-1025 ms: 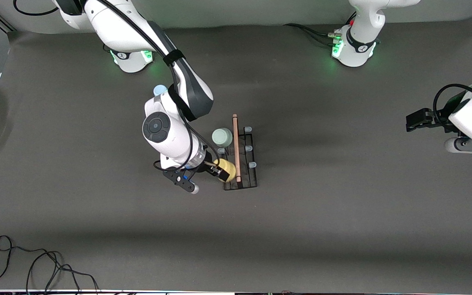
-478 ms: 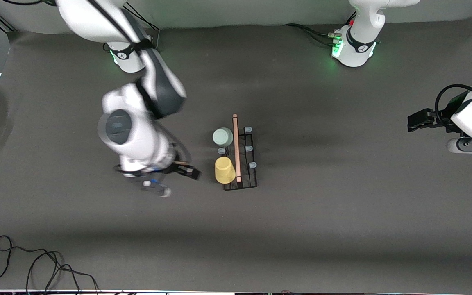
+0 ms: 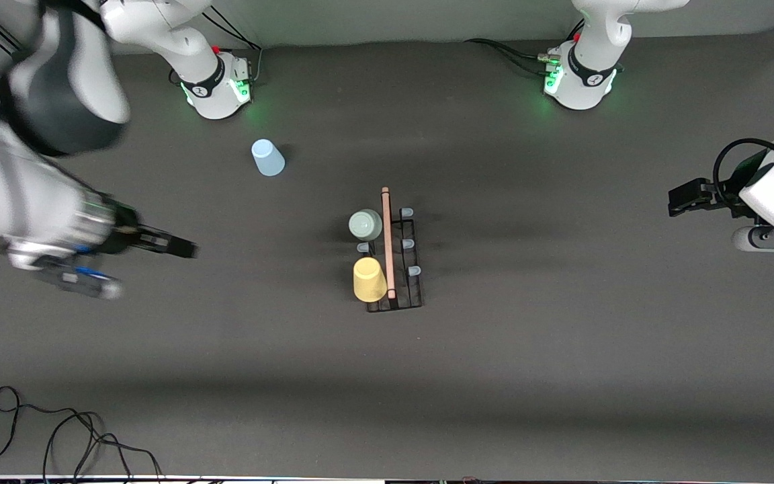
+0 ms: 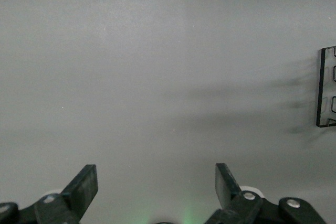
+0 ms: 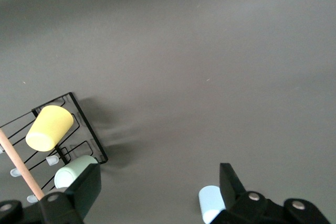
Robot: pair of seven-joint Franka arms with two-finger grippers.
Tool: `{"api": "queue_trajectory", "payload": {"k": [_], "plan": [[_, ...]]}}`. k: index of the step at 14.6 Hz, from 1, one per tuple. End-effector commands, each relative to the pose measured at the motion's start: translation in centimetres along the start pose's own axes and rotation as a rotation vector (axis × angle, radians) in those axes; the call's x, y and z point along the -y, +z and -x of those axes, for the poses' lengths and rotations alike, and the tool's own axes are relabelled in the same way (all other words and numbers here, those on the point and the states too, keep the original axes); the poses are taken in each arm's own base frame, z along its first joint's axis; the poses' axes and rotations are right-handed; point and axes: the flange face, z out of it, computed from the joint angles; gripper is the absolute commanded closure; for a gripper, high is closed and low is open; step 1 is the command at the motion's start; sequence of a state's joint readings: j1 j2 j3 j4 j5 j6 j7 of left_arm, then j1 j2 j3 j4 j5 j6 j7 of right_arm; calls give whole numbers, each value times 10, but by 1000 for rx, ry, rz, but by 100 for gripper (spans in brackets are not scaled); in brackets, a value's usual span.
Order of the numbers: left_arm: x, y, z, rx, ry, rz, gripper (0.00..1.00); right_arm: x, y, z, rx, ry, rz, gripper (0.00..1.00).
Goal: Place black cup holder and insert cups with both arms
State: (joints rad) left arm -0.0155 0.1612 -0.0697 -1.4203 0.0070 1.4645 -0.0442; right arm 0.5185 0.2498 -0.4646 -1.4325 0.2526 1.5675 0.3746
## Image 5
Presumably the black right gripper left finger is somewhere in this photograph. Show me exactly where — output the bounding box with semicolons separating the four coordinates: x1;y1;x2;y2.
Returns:
0;163;102;224

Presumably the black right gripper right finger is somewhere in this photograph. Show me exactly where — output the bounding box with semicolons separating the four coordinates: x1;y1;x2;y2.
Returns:
209;163;331;224

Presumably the pale green plastic cup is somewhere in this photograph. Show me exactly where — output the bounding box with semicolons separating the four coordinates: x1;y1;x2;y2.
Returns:
54;155;99;190

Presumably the light blue plastic cup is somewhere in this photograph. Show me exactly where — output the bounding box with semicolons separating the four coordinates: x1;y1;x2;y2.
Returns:
198;185;227;224

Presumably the yellow plastic cup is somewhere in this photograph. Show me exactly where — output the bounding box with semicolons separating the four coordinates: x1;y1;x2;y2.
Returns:
25;105;75;153

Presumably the black wire cup holder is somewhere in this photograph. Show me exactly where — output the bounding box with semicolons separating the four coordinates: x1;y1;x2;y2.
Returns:
0;92;109;204

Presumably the dark grey table mat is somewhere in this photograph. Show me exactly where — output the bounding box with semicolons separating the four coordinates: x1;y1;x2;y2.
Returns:
0;0;336;224

